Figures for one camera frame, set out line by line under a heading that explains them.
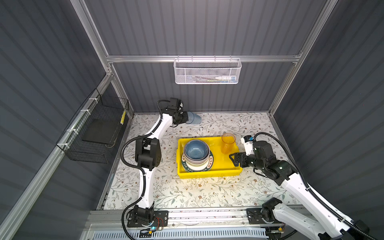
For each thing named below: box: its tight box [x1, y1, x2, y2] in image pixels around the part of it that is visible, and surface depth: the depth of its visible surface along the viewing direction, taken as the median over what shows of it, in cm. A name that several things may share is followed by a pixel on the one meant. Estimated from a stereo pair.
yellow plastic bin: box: [176, 137, 244, 179], surface depth 91 cm
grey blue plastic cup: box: [186, 111, 202, 124], surface depth 94 cm
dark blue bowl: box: [184, 139, 209, 160], surface depth 90 cm
